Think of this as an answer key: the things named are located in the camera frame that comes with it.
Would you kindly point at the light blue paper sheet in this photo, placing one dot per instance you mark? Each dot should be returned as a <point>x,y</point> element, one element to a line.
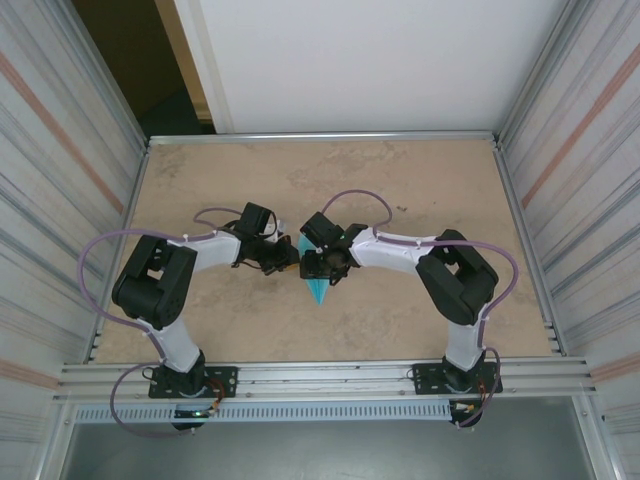
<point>318,291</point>

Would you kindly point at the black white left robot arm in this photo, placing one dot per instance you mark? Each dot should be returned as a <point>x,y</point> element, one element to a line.
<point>150,285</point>

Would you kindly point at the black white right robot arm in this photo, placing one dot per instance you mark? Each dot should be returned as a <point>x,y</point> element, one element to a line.
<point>457,280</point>

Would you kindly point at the grey metal bottom panel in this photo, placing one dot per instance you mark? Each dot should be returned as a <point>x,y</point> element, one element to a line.
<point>325,455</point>

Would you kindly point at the small controller board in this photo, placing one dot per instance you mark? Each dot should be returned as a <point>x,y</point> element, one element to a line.
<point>467,408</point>
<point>192,414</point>

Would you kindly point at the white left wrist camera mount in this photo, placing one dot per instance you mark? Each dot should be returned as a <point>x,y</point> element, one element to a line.
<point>275,232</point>

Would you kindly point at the aluminium table edge rail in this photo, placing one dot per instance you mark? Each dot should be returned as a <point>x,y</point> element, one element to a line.
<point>325,138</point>

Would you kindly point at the long aluminium mounting rail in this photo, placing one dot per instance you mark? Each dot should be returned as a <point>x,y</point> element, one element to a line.
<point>325,377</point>

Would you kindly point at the aluminium table side rail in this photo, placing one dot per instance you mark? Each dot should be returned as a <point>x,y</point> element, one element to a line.
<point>139,175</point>
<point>506,175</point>

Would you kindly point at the white door frame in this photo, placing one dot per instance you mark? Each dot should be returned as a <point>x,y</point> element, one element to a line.
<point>215,95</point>

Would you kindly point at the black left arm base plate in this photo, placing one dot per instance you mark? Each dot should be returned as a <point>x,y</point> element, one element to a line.
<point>220,382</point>

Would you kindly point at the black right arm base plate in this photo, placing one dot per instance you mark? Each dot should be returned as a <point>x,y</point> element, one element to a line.
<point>430,380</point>

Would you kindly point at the aluminium corner post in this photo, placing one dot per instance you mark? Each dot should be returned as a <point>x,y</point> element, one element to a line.
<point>537,75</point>
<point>114,90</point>

